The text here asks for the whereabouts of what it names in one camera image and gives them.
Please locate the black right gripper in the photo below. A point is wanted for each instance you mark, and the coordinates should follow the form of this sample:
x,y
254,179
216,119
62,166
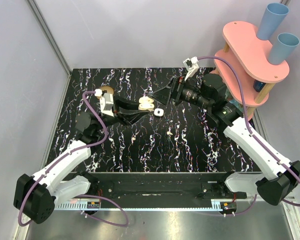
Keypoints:
x,y
163,95

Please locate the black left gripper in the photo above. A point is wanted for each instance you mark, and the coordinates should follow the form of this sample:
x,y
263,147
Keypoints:
x,y
115,111

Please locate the white earbud charging case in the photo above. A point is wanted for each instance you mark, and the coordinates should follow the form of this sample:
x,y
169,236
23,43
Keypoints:
x,y
158,112

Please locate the cream earbud charging case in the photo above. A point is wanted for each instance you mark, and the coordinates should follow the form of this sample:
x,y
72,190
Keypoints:
x,y
146,104

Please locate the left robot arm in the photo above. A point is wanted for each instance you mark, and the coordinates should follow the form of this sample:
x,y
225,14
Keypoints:
x,y
37,195

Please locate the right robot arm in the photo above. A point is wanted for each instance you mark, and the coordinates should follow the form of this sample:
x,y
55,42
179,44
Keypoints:
x,y
278,174

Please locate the gold patterned ceramic bowl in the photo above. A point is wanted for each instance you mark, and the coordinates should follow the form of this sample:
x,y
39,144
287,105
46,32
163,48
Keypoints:
x,y
99,92

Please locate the blue patterned mug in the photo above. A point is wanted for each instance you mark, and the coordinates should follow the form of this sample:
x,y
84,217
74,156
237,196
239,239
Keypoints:
x,y
237,104

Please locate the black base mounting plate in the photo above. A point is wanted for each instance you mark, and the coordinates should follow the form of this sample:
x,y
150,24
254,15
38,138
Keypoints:
x,y
162,190

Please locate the pink three-tier shelf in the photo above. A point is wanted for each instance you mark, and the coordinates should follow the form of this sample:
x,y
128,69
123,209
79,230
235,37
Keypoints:
x,y
248,56

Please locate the dark blue object on shelf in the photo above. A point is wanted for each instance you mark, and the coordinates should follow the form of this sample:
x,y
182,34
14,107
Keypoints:
x,y
258,85

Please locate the blue cup front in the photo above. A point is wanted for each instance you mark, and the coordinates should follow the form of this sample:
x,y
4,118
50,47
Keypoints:
x,y
282,48

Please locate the blue cup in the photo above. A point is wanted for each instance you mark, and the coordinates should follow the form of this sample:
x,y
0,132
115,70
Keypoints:
x,y
282,48
273,16

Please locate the blue cup rear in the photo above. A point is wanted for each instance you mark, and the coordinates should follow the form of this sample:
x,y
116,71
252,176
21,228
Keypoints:
x,y
273,16

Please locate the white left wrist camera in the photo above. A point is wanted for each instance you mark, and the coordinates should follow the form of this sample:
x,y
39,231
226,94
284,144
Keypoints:
x,y
106,104

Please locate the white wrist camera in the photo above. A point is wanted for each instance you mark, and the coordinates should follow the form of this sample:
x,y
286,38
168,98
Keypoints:
x,y
106,104
192,66

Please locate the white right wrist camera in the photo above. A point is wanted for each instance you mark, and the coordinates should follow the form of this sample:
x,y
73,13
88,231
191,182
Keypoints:
x,y
192,66

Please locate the aluminium frame rail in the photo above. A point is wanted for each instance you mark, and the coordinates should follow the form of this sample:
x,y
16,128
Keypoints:
x,y
49,36

